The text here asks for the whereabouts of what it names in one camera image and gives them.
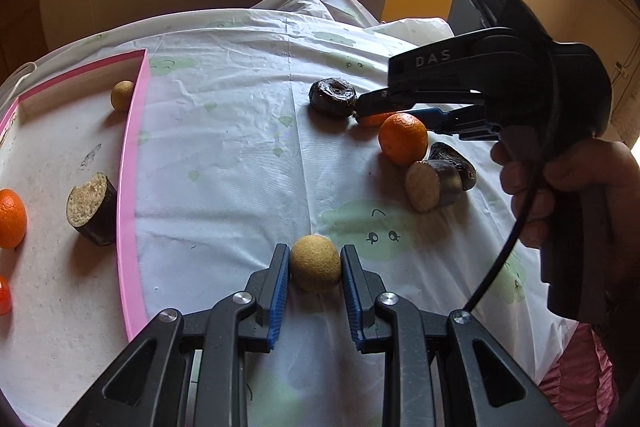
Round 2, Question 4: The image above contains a red cherry tomato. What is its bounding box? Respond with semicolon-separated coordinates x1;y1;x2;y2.
0;277;12;317

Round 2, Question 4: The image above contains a small tan round fruit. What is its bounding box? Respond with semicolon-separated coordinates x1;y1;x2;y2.
290;235;342;294

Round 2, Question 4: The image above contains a tan round longan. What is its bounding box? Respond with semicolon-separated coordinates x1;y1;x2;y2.
110;80;134;113

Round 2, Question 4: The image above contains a large orange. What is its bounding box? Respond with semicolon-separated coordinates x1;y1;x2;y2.
0;188;27;249

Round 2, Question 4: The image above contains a white kettle power cord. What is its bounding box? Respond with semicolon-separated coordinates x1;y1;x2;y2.
0;60;39;101

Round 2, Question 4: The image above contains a person's right hand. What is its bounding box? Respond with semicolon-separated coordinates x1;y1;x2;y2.
473;138;639;327

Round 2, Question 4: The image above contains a dark round purple fruit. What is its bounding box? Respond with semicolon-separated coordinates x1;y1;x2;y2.
308;78;357;119

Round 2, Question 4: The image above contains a white patterned tablecloth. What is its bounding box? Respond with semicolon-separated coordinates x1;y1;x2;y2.
0;0;576;427

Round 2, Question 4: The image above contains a pink-rimmed white tray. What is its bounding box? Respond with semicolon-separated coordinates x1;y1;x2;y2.
0;48;151;343

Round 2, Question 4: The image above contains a small orange carrot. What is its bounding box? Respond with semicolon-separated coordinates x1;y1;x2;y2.
356;112;394;128

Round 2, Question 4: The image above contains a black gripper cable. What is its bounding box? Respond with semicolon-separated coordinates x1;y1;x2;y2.
462;126;549;313

